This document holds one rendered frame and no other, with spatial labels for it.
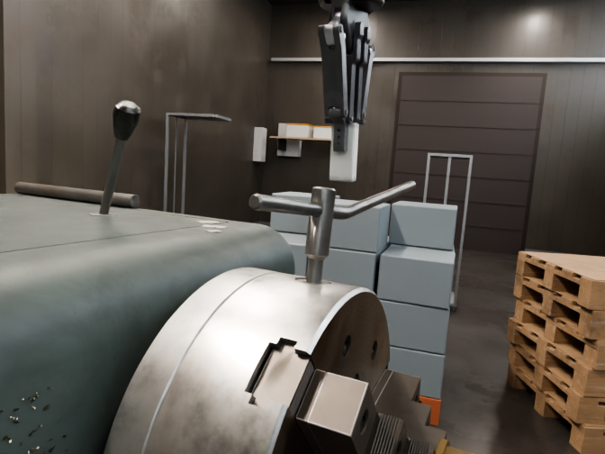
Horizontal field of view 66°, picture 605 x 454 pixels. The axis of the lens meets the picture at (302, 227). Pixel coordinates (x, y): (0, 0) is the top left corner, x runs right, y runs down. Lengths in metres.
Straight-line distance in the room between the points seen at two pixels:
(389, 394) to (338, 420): 0.19
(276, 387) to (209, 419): 0.05
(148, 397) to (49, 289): 0.10
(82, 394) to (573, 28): 9.64
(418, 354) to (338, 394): 2.37
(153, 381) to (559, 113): 9.29
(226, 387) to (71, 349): 0.12
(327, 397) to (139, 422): 0.13
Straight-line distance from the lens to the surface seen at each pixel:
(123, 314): 0.41
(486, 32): 9.60
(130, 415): 0.37
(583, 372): 2.83
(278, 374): 0.34
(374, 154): 9.33
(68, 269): 0.40
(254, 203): 0.34
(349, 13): 0.56
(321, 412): 0.33
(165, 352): 0.37
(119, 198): 0.80
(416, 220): 2.92
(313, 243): 0.42
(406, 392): 0.52
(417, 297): 2.60
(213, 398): 0.34
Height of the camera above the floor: 1.34
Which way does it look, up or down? 7 degrees down
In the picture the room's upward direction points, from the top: 4 degrees clockwise
